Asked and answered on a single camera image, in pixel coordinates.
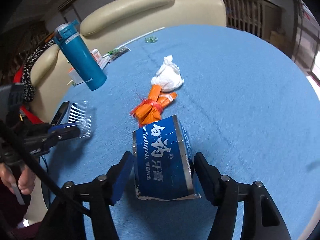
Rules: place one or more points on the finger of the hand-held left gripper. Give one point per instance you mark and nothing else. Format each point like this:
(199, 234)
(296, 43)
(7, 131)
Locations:
(65, 132)

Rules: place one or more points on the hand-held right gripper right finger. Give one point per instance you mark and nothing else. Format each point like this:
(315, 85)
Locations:
(205, 175)

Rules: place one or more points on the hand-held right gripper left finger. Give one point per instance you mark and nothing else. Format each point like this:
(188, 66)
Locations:
(122, 177)

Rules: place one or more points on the clear ridged plastic container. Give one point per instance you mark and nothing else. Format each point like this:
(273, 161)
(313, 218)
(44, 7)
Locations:
(80, 115)

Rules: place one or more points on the blue toothpaste box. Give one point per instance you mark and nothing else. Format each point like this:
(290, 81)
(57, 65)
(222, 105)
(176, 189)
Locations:
(162, 160)

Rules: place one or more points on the orange packets bundle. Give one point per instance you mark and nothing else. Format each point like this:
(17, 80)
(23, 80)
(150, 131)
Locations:
(150, 110)

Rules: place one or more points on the white plastic bag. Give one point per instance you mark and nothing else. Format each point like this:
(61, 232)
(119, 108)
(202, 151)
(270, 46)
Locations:
(168, 76)

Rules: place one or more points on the person's left hand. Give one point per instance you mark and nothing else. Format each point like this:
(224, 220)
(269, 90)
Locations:
(25, 182)

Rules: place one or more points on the black smartphone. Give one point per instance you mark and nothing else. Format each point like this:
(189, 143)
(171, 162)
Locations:
(61, 112)

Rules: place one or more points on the orange and white carton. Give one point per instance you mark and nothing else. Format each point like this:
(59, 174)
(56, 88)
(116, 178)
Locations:
(75, 76)

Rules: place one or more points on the black polka dot scarf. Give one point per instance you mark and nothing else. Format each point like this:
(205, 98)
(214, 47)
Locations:
(30, 62)

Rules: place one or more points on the teal thermos bottle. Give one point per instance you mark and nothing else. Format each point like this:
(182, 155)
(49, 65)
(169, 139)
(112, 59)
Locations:
(82, 60)

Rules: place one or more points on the dark printed packet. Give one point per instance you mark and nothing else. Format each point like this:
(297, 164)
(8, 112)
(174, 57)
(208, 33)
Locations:
(120, 52)

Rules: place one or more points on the thin white stick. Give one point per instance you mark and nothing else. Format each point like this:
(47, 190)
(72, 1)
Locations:
(136, 39)

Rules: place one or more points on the green wrapper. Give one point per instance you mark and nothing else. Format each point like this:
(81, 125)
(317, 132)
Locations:
(151, 39)

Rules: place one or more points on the cream leather sofa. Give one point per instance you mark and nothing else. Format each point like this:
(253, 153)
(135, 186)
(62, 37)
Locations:
(130, 12)

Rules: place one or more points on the small cardboard box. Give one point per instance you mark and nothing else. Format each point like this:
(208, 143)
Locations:
(280, 37)

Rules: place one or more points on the wooden slatted cabinet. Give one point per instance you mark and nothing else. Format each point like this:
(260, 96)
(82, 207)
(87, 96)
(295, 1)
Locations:
(245, 10)

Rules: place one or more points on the wooden glass door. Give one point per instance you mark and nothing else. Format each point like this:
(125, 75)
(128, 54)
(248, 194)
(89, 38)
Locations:
(300, 30)

